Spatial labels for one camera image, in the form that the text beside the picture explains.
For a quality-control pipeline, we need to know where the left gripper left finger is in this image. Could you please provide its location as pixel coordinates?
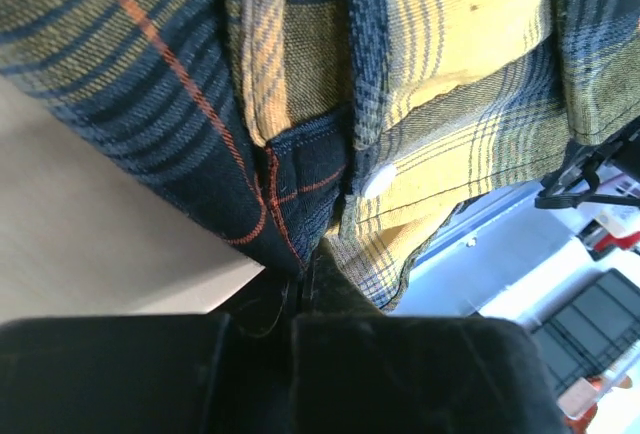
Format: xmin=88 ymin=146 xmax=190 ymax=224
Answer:
xmin=1 ymin=270 xmax=298 ymax=433

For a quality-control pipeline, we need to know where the yellow plaid long sleeve shirt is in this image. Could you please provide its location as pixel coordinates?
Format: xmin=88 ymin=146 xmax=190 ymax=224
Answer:
xmin=1 ymin=0 xmax=639 ymax=310

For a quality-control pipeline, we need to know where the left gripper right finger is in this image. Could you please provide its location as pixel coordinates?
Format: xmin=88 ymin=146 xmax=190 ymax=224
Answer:
xmin=292 ymin=243 xmax=567 ymax=433

